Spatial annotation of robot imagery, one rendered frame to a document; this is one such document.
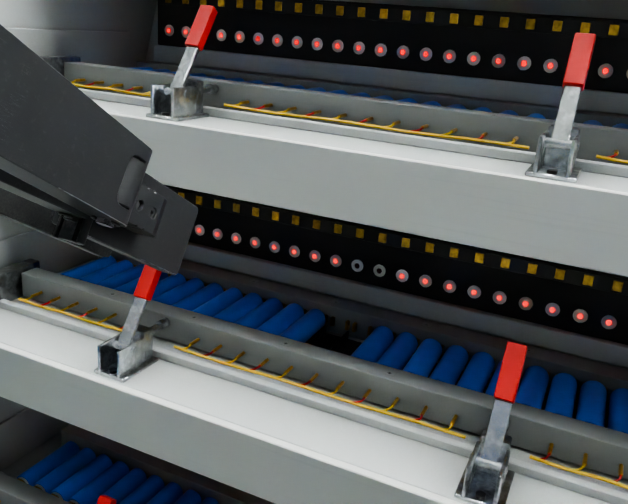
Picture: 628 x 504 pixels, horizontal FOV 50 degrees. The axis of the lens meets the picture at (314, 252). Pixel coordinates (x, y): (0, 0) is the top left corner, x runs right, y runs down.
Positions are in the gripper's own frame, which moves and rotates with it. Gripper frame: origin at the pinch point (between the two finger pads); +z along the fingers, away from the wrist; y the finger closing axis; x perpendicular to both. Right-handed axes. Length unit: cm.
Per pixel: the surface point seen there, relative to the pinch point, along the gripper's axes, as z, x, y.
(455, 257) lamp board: 33.0, 8.3, 7.4
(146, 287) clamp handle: 21.7, -1.2, -12.0
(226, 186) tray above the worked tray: 18.5, 6.7, -6.2
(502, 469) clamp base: 20.7, -5.8, 15.2
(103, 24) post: 27.0, 22.7, -30.2
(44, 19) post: 20.5, 19.0, -30.3
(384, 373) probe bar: 26.3, -2.3, 5.9
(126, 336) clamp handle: 21.6, -5.0, -12.2
